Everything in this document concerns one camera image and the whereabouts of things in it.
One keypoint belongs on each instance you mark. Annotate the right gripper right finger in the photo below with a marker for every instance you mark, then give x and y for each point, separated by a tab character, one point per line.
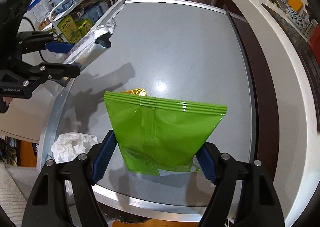
258	205

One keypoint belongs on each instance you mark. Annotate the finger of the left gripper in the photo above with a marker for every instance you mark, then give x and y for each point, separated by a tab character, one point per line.
33	41
47	71

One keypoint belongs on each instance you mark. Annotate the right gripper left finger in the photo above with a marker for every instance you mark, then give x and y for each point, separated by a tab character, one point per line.
47	204

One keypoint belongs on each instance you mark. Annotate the silver foil wrapper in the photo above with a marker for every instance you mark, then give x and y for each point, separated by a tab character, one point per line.
91	46

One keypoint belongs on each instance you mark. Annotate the white tissue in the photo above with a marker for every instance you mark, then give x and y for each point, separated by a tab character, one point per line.
69	145

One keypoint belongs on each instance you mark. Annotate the gold butter packet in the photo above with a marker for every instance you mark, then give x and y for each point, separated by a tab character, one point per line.
137	92

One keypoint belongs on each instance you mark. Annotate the green snack bag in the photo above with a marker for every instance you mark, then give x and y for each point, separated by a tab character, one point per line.
158	136

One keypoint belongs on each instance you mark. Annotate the person's left hand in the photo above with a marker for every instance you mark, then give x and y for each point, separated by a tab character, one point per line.
7	100

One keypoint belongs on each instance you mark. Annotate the grey floor mat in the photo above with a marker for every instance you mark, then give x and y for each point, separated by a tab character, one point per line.
16	186

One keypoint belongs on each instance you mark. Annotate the yellow green tea box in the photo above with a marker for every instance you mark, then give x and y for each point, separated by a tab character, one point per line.
69	29

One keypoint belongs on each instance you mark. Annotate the red cooking pot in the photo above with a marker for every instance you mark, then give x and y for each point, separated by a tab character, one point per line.
314	42

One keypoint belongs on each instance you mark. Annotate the black induction cooktop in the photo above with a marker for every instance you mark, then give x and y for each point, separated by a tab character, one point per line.
305	54

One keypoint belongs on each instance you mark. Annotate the blue white patterned bowl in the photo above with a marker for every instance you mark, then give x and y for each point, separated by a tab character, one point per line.
295	18

